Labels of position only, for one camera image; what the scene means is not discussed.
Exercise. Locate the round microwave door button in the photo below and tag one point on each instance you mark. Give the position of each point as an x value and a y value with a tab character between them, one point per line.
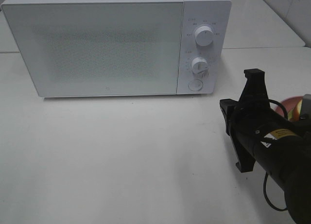
195	85

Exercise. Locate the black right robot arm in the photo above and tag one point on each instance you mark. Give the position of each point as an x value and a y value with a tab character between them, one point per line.
283	148

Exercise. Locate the pink round plate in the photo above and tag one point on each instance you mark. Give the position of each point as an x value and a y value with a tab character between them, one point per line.
290	102

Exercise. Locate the white microwave knob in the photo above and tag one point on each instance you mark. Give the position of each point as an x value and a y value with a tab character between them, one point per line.
199	66
203	35

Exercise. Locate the white microwave oven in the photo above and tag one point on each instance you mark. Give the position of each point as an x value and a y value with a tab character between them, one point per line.
214	13

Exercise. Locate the white lower microwave knob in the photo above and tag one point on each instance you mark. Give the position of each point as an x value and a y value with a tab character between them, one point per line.
199	66

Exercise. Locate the white bread sandwich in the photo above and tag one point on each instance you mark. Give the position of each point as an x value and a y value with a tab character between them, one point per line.
294	114

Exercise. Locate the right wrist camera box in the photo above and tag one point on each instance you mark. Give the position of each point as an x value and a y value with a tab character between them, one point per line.
305	110

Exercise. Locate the white microwave door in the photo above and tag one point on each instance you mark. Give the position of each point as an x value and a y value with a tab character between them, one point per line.
97	49

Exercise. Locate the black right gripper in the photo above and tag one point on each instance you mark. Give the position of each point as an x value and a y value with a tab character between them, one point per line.
241	117

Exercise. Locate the white upper microwave knob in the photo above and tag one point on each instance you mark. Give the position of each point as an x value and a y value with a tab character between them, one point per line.
203	35

